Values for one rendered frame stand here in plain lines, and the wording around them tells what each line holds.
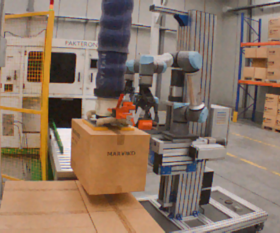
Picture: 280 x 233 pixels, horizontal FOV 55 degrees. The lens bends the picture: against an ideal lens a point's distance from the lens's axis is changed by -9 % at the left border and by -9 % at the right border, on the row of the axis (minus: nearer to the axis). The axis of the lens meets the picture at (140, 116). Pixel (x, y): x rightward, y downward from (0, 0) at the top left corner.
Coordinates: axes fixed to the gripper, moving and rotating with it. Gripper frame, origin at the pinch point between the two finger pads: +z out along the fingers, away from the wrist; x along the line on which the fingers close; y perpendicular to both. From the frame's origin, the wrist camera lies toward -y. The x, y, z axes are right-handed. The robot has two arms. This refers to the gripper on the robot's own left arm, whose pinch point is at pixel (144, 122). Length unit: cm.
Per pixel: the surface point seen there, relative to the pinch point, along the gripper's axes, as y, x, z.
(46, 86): 174, 33, -5
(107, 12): 56, 7, -66
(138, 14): 979, -410, -251
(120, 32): 50, -2, -52
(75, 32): 980, -156, -154
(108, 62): 53, 5, -31
